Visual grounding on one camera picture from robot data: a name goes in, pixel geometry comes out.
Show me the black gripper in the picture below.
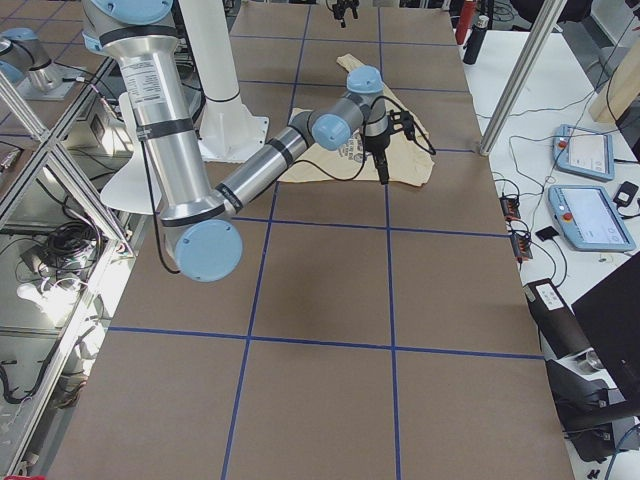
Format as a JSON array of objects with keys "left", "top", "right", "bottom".
[
  {"left": 331, "top": 0, "right": 359, "bottom": 26},
  {"left": 364, "top": 95, "right": 391, "bottom": 186}
]

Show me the blue teach pendant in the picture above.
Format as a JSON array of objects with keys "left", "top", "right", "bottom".
[
  {"left": 553, "top": 124, "right": 615, "bottom": 182},
  {"left": 547, "top": 185, "right": 636, "bottom": 253}
]

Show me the near blue teach pendant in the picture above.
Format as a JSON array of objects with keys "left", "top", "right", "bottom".
[{"left": 547, "top": 185, "right": 636, "bottom": 253}]

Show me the black steel-capped bottle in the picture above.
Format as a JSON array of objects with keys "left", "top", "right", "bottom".
[{"left": 462, "top": 15, "right": 489, "bottom": 65}]

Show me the far blue teach pendant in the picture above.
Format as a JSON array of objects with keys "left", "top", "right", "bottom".
[{"left": 553, "top": 124, "right": 615, "bottom": 182}]

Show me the brown table mat with blue grid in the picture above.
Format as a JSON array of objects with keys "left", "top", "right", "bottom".
[{"left": 48, "top": 3, "right": 573, "bottom": 479}]

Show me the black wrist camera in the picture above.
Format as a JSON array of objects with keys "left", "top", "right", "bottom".
[{"left": 389, "top": 110, "right": 416, "bottom": 141}]

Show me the red bottle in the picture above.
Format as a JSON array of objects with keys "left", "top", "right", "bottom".
[{"left": 455, "top": 0, "right": 477, "bottom": 45}]

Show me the white curved shroud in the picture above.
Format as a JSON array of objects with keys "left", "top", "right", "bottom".
[{"left": 100, "top": 92, "right": 162, "bottom": 215}]

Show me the aluminium frame post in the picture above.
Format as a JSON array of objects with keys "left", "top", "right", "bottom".
[{"left": 478, "top": 0, "right": 567, "bottom": 156}]

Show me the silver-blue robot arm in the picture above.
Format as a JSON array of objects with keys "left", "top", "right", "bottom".
[{"left": 82, "top": 1, "right": 390, "bottom": 282}]

